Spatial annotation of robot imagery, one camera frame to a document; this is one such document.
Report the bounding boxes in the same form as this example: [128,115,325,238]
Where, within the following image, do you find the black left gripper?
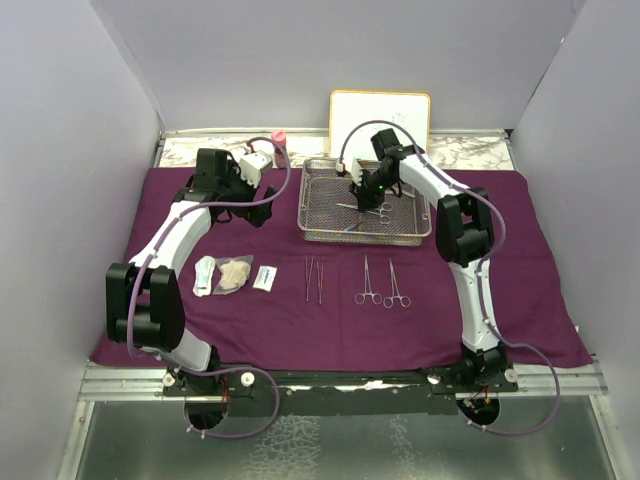
[219,160,275,226]

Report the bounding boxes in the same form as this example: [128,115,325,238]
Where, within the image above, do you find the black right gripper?
[348,170,396,214]

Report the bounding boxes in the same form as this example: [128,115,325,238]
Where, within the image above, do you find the steel forceps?
[336,202,393,225]

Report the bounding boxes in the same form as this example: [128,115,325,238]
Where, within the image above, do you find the white gauze bag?
[212,255,254,295]

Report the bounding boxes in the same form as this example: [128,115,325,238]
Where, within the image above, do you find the steel tweezers front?
[305,256,314,302]

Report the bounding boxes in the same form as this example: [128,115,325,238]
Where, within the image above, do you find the metal mesh tray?
[297,158,432,247]

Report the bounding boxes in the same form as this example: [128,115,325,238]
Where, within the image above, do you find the white blue label packet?
[253,265,277,292]

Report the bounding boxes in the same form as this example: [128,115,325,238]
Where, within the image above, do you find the purple cloth wrap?
[88,167,594,374]

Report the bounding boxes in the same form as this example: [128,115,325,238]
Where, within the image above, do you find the steel clamp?
[354,255,382,305]

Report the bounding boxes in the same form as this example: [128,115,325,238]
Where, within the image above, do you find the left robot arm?
[106,146,280,395]

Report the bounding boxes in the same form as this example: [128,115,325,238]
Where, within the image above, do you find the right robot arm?
[335,128,507,391]

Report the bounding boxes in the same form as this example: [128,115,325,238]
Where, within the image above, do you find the yellow framed whiteboard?
[329,90,431,158]

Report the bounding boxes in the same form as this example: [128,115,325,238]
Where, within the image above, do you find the pink lid spice bottle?
[271,130,287,169]

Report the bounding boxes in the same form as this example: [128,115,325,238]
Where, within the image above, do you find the steel blunt tweezers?
[382,258,411,309]

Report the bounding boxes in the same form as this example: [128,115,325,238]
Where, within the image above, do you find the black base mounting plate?
[162,366,518,418]

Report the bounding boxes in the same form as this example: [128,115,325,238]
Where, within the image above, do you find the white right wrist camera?
[335,157,364,186]

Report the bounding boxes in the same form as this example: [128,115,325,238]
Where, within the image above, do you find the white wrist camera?
[335,157,364,186]
[238,151,273,189]

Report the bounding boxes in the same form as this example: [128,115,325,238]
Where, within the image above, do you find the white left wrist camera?
[238,151,273,189]

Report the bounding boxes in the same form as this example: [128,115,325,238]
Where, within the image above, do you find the steel scalpel handle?
[344,222,362,232]

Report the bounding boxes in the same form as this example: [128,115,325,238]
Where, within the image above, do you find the aluminium frame rail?
[79,361,609,402]

